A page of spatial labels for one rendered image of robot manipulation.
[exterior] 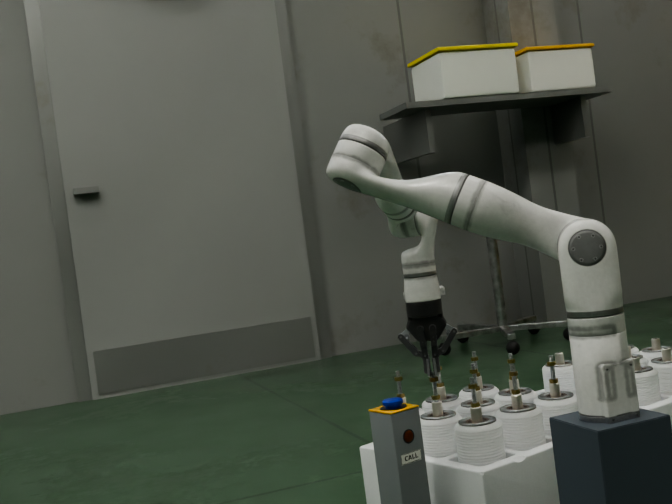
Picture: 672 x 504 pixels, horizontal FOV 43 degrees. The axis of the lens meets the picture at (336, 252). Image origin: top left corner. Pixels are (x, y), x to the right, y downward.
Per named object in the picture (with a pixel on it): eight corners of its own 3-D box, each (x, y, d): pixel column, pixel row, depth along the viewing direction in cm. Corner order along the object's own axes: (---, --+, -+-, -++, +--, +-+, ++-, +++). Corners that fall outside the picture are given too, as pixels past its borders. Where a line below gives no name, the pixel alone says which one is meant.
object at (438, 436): (476, 492, 185) (465, 409, 184) (466, 507, 176) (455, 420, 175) (433, 493, 188) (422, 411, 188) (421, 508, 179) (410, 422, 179)
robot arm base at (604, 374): (648, 414, 140) (635, 311, 140) (601, 425, 138) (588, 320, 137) (613, 406, 149) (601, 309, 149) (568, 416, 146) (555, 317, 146)
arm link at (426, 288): (445, 294, 188) (442, 266, 188) (444, 299, 177) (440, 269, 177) (404, 299, 189) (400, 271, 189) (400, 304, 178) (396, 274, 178)
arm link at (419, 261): (448, 271, 182) (408, 276, 186) (439, 199, 182) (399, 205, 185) (440, 274, 176) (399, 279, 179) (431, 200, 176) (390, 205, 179)
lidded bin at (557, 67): (562, 99, 491) (557, 58, 490) (600, 86, 458) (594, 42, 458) (498, 104, 477) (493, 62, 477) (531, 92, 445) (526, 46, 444)
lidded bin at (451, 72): (488, 106, 477) (482, 59, 477) (524, 92, 441) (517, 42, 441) (412, 112, 463) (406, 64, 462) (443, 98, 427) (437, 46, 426)
